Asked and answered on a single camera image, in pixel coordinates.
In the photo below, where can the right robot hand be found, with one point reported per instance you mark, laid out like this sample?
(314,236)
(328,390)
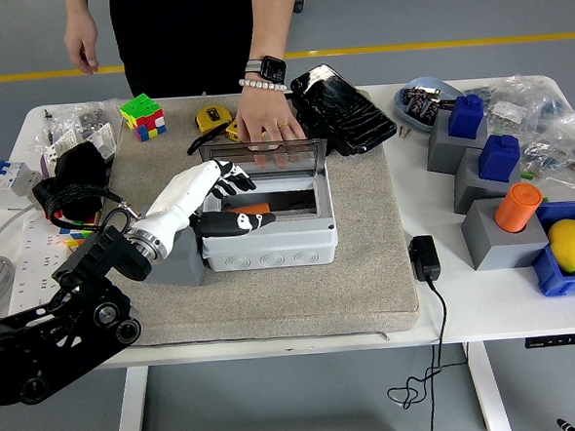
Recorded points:
(569,427)

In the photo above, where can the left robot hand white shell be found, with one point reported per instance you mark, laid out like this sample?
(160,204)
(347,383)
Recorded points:
(184,197)

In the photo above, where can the person's left hand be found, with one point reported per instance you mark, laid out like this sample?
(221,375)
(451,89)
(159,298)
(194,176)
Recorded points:
(264,119)

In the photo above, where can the person's right hand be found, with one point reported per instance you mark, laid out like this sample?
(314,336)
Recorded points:
(82,47)

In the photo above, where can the orange cylinder battery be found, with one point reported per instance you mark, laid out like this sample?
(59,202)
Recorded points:
(253,208)
(516,208)

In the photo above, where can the grey plastic box clear lid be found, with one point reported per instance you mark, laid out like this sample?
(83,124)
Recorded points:
(270,255)

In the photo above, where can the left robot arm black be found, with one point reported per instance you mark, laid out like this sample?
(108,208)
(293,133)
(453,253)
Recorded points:
(56,337)

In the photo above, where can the person's left forearm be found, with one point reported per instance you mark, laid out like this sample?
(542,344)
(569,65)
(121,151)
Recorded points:
(275,16)

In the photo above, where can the person's right forearm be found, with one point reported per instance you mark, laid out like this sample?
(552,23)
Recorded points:
(78,8)

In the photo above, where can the yellow tape measure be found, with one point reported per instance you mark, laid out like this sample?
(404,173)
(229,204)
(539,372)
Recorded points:
(232,131)
(210,117)

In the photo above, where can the black wrist watch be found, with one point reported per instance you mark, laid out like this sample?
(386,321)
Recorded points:
(271,69)

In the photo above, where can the grey block with round hole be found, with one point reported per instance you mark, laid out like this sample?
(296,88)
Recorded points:
(484,242)
(183,266)

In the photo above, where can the clear bag of metal nuts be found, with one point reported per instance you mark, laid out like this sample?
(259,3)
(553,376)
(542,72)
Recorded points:
(91,119)

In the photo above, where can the glossy black case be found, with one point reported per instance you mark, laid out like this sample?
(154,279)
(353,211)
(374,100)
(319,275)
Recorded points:
(344,109)

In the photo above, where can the table control panel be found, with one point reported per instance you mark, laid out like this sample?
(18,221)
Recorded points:
(563,340)

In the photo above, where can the white table leg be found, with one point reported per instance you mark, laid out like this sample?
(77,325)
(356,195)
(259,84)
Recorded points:
(488,389)
(131,410)

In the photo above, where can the puzzle cube green face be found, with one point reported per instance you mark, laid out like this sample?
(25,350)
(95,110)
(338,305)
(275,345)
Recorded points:
(142,117)

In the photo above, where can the clear bags with white labels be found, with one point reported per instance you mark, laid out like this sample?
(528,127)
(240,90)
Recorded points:
(68,138)

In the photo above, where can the person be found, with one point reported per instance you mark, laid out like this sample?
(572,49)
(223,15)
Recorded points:
(184,36)

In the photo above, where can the black cloth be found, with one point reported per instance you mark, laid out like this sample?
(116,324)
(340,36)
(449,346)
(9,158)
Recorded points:
(77,170)

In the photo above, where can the puzzle cube under cloth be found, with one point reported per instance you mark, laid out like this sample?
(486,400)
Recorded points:
(76,235)

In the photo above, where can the black office chair base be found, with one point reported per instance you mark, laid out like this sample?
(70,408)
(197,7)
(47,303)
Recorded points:
(299,4)

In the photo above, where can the grey-brown mat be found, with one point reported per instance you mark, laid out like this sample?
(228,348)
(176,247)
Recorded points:
(273,299)

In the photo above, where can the light blue bowl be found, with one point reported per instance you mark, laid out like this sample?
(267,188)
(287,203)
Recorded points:
(400,103)

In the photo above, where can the small metal screws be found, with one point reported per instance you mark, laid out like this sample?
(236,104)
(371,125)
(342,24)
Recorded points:
(403,131)

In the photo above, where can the blue plastic bin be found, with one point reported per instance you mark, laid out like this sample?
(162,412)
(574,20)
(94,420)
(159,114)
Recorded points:
(552,277)

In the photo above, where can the dark printed packets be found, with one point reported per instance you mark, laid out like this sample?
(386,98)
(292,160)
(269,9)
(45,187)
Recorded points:
(420,104)

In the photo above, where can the white circuit breaker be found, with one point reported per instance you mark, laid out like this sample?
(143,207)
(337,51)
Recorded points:
(5,184)

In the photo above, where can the white power strip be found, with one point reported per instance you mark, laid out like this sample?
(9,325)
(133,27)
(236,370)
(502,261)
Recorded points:
(32,270)

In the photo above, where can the grey block holder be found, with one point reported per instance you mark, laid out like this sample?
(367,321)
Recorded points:
(442,152)
(466,190)

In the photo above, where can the yellow lemon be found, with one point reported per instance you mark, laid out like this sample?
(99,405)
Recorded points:
(571,244)

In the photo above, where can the blue plastic block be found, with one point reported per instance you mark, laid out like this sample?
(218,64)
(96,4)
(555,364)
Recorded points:
(464,117)
(498,158)

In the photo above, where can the black power adapter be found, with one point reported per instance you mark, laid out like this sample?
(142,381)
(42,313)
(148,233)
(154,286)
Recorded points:
(424,258)

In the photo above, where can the small green piece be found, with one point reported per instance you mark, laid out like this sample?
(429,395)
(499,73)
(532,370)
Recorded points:
(526,175)

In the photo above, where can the clear bag of small parts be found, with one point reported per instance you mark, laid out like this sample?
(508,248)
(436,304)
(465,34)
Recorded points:
(529,98)
(562,155)

